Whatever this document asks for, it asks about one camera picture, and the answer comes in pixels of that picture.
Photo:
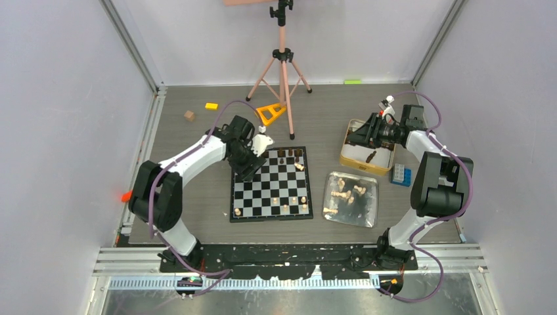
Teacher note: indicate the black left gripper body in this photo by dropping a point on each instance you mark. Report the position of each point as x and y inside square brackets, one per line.
[244, 157]

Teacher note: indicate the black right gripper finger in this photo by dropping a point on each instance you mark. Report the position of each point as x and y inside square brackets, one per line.
[359, 139]
[365, 127]

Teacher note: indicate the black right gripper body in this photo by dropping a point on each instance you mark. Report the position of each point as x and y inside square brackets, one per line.
[388, 132]

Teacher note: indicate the yellow tin box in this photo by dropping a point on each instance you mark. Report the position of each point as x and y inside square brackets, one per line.
[377, 161]

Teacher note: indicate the black white chess board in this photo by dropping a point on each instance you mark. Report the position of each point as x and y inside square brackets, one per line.
[277, 192]

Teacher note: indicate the light wooden chess piece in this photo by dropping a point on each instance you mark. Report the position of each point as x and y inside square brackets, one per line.
[299, 166]

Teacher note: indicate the silver metal tray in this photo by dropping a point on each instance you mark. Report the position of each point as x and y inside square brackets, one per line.
[361, 209]

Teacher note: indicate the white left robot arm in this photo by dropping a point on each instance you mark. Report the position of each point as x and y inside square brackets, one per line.
[157, 194]

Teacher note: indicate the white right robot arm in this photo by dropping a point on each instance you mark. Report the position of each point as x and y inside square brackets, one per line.
[442, 187]

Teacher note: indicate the dark piece in tin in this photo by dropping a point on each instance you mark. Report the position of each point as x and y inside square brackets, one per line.
[371, 156]

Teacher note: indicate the green tape piece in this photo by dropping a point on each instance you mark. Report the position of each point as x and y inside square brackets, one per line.
[352, 82]

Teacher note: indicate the blue lego brick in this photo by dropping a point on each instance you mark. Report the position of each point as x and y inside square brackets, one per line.
[401, 175]

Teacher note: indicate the light piece on tray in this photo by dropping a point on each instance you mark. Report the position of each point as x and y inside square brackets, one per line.
[344, 195]

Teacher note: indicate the small yellow block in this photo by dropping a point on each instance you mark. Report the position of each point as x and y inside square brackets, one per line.
[211, 106]

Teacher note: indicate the small brown wooden cube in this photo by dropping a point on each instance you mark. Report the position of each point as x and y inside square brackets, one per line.
[189, 115]

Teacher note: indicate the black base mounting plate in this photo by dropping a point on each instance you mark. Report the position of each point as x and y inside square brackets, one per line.
[289, 261]

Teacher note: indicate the orange red clip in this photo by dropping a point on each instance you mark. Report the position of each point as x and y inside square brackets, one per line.
[126, 197]

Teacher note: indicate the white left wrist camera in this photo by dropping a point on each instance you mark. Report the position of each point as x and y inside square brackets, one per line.
[260, 142]

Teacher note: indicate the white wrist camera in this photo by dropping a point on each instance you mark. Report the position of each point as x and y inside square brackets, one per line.
[386, 107]
[260, 142]

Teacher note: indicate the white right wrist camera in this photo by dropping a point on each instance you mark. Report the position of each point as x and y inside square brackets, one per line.
[386, 107]

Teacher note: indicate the yellow triangular frame block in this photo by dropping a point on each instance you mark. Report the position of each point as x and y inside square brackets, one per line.
[270, 113]

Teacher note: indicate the pink camera tripod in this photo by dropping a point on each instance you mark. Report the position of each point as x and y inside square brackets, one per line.
[284, 56]

